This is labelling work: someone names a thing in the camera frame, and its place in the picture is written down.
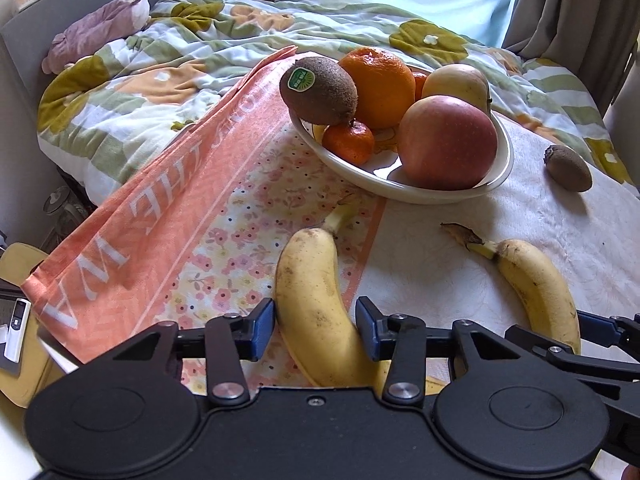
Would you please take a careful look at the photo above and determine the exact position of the white handheld device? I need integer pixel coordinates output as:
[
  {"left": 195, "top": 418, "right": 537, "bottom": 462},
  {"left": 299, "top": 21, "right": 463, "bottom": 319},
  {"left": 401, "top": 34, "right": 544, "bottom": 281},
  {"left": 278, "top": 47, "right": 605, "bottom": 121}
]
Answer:
[{"left": 0, "top": 295, "right": 34, "bottom": 364}]

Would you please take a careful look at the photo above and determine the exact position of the grey padded headboard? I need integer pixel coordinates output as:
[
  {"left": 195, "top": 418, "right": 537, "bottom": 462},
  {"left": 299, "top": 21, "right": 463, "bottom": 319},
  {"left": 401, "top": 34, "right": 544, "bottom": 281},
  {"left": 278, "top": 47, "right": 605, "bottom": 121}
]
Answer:
[{"left": 0, "top": 0, "right": 176, "bottom": 246}]

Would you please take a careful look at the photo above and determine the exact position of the floral striped blanket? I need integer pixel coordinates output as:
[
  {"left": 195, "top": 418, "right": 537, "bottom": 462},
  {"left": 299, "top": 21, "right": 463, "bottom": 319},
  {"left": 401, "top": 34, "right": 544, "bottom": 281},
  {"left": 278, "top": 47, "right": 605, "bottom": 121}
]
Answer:
[{"left": 37, "top": 0, "right": 636, "bottom": 211}]

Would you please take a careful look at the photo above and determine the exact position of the brown kiwi with green label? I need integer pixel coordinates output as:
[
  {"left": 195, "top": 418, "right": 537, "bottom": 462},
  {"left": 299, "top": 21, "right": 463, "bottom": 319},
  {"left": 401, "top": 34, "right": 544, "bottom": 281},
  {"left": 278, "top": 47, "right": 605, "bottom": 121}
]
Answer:
[{"left": 279, "top": 57, "right": 359, "bottom": 126}]

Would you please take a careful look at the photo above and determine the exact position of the red apple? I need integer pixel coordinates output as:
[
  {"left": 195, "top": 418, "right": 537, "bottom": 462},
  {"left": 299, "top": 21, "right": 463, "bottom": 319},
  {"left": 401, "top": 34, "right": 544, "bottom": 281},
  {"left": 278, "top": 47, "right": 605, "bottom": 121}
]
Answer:
[{"left": 397, "top": 95, "right": 499, "bottom": 191}]

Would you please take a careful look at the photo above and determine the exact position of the cream ceramic bowl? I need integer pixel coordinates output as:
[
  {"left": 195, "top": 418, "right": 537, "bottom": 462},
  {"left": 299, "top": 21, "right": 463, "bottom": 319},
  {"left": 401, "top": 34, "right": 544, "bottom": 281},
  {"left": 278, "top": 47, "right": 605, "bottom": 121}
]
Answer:
[{"left": 290, "top": 62, "right": 515, "bottom": 205}]

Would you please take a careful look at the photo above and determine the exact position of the yellow banana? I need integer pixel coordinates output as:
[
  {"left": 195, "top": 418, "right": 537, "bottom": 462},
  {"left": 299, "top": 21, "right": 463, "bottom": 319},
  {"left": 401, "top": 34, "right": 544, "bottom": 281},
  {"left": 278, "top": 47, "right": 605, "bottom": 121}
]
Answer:
[
  {"left": 274, "top": 200, "right": 446, "bottom": 396},
  {"left": 441, "top": 222, "right": 582, "bottom": 356}
]

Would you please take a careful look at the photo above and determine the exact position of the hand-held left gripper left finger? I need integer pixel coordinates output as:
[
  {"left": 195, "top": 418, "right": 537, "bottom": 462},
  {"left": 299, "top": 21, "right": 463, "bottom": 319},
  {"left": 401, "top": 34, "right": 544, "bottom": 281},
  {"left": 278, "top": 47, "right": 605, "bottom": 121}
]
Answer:
[{"left": 90, "top": 297, "right": 277, "bottom": 407}]

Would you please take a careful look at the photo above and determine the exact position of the pink plush toy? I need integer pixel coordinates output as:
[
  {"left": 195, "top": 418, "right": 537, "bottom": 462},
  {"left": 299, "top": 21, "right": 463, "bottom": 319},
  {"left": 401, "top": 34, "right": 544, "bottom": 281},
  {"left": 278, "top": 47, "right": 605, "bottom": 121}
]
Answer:
[{"left": 41, "top": 0, "right": 152, "bottom": 75}]

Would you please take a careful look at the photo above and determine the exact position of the yellow wooden stool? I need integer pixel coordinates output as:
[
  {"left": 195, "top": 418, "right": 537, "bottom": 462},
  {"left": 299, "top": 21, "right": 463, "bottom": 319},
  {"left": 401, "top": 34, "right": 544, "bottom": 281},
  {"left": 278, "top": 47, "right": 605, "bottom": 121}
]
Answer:
[{"left": 0, "top": 242, "right": 67, "bottom": 409}]

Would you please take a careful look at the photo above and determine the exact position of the brown curtain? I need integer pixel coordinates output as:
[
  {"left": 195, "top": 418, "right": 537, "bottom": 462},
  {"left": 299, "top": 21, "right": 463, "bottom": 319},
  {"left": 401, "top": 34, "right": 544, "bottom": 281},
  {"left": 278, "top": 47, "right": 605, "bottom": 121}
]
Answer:
[{"left": 502, "top": 0, "right": 640, "bottom": 117}]

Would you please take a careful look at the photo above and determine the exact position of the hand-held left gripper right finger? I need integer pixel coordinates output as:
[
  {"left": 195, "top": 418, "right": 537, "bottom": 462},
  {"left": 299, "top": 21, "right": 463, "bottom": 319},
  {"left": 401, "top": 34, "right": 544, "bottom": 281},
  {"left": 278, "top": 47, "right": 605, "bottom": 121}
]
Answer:
[{"left": 355, "top": 296, "right": 576, "bottom": 406}]

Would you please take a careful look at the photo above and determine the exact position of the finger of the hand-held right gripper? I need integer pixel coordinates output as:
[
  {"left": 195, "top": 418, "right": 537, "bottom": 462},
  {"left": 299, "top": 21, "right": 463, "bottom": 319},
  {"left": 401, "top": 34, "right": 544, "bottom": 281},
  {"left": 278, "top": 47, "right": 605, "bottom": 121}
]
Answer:
[
  {"left": 575, "top": 310, "right": 640, "bottom": 347},
  {"left": 504, "top": 324, "right": 640, "bottom": 397}
]

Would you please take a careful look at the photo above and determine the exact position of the orange floral towel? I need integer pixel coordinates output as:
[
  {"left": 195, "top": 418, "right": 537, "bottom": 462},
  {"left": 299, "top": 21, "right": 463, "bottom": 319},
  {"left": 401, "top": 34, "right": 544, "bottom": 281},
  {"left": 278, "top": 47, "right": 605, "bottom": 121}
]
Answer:
[{"left": 20, "top": 45, "right": 388, "bottom": 391}]

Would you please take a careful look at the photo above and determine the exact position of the large round orange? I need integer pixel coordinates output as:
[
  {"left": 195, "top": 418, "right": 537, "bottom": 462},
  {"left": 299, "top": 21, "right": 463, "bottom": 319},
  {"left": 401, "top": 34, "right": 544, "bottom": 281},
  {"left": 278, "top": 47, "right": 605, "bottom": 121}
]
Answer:
[{"left": 338, "top": 46, "right": 417, "bottom": 130}]

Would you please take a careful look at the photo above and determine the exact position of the yellow apple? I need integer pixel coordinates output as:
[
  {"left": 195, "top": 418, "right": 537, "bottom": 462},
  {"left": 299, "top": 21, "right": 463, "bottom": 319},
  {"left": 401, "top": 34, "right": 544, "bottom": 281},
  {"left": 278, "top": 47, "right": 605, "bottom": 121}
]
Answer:
[{"left": 421, "top": 63, "right": 493, "bottom": 116}]

